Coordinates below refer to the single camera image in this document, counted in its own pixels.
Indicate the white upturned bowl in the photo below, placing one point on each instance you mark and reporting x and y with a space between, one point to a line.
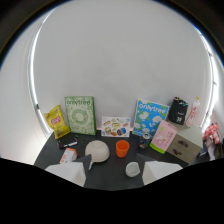
97 150

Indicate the orange plastic cup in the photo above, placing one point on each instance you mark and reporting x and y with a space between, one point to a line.
122 148

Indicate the dark drink can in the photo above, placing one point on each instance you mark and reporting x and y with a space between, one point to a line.
144 140

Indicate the beige drawer box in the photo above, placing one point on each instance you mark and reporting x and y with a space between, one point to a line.
186 142

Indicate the yellow chips bag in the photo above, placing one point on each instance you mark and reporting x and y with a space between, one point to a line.
57 122

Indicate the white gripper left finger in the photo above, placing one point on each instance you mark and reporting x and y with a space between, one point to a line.
68 170

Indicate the red checkered cloth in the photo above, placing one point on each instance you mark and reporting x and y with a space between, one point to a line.
212 132

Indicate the pink and green packet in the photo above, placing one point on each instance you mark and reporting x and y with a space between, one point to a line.
163 136

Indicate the green onlytree paper pack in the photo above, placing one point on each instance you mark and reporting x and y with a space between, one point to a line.
80 115

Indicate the small white cup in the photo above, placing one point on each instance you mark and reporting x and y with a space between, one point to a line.
132 169

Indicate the black pen holder bag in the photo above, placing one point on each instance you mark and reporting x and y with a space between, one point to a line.
178 111

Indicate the blue onlytree paper pack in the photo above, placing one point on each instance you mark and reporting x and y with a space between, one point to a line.
149 117

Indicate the white food picture card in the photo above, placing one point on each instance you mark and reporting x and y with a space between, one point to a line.
115 126

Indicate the white bottle with red print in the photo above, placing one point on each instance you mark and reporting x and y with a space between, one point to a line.
193 114

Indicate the orange and white carton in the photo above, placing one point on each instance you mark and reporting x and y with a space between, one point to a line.
68 155

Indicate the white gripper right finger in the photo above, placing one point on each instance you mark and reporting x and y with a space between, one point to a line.
156 169

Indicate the black marker bag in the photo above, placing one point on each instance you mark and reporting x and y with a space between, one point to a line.
67 140

